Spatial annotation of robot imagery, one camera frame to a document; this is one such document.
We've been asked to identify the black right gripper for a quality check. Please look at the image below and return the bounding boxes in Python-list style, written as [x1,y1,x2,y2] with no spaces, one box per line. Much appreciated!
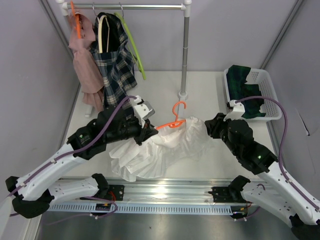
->
[204,112,240,156]

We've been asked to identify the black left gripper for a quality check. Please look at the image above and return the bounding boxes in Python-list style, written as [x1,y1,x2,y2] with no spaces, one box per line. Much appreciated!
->
[105,114,158,146]

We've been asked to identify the orange plastic hanger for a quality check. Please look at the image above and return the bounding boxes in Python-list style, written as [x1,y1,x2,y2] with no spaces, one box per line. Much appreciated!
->
[155,101,187,130]

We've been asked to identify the white pleated skirt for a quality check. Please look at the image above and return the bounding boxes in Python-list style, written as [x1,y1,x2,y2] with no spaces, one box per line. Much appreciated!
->
[109,116,215,182]

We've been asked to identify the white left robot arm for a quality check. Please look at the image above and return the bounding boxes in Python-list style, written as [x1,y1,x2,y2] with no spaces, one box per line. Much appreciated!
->
[5,108,158,219]

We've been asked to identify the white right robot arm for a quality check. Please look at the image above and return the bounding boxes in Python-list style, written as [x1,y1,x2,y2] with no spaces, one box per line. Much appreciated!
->
[205,113,320,240]

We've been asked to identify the dark green plaid skirt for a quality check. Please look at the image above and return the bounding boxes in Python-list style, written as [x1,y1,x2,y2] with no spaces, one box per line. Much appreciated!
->
[226,65,266,119]

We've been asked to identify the green plastic hanger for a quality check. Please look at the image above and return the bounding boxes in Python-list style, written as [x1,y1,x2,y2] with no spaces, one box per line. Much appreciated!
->
[114,12,147,80]

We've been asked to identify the navy plaid skirt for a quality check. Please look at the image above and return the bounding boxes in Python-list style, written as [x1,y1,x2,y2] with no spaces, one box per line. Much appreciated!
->
[90,12,138,109]

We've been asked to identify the pink skirt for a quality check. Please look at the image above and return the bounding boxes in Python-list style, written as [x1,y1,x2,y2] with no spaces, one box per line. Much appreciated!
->
[68,14,104,112]

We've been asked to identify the cream hanger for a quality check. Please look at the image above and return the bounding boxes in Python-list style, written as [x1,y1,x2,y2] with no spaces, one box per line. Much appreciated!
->
[98,15,110,54]

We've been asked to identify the orange hanger with pink skirt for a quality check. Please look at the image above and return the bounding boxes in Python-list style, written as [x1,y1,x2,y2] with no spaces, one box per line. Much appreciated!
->
[70,0,82,39]

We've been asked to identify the white plastic basket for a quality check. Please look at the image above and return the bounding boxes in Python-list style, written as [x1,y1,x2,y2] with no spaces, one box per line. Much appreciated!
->
[223,67,282,122]

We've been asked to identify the silver clothes rack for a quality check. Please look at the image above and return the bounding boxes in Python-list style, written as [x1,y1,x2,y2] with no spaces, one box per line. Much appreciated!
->
[55,0,192,102]

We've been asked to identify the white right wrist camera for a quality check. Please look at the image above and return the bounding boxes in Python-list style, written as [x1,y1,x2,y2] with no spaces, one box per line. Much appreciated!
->
[223,100,245,122]

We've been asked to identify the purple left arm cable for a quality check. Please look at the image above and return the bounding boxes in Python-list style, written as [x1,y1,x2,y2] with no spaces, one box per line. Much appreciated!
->
[4,95,141,221]

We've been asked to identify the aluminium mounting rail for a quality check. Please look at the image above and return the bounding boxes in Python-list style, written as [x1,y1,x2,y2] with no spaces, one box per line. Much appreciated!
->
[49,176,286,206]

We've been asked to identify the white slotted cable duct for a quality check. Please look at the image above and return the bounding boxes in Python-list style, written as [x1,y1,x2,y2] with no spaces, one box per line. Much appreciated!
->
[49,202,233,216]

